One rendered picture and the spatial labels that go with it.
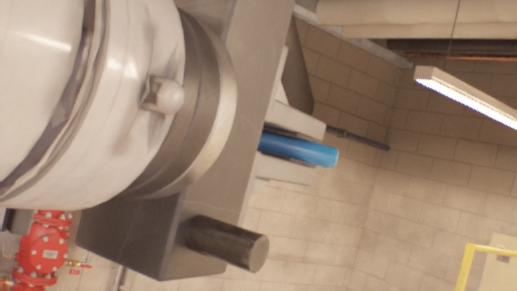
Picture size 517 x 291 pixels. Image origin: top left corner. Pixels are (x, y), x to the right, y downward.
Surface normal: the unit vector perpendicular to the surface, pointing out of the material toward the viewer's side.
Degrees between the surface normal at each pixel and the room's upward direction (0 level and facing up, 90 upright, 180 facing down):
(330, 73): 90
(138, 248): 90
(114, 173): 122
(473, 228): 90
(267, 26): 90
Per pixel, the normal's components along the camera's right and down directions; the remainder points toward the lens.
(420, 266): -0.76, -0.23
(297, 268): 0.60, 0.11
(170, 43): 0.86, 0.23
